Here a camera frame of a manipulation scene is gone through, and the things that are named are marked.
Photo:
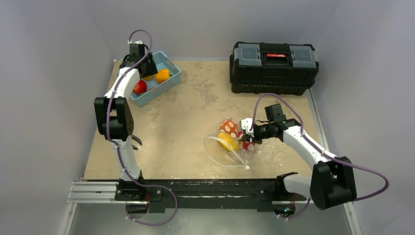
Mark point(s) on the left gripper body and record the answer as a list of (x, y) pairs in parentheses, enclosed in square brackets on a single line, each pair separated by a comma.
[(150, 68)]

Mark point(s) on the orange fake fruit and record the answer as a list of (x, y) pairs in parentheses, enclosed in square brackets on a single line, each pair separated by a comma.
[(163, 75)]

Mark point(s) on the red fake apple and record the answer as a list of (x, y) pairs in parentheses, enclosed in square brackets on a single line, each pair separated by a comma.
[(140, 87)]

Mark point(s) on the polka dot zip top bag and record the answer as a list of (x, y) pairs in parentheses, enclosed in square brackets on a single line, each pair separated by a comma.
[(221, 156)]

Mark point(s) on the orange yellow fake mango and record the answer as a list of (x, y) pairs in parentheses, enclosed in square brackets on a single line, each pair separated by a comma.
[(148, 78)]

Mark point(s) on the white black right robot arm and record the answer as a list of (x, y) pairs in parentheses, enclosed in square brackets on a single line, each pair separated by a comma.
[(332, 181)]

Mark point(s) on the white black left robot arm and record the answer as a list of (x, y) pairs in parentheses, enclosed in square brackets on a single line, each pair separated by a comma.
[(114, 118)]

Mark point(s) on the red fake tomato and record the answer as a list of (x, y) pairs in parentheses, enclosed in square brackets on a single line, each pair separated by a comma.
[(245, 142)]

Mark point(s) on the black plastic toolbox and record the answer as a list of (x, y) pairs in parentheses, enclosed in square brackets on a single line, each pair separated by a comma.
[(272, 68)]

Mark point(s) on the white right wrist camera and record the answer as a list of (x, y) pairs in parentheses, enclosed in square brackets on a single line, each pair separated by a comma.
[(246, 125)]

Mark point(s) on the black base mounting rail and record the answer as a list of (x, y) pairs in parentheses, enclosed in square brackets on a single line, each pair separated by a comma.
[(245, 194)]

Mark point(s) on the black handled pliers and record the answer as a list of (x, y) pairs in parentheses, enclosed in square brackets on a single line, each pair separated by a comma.
[(137, 140)]

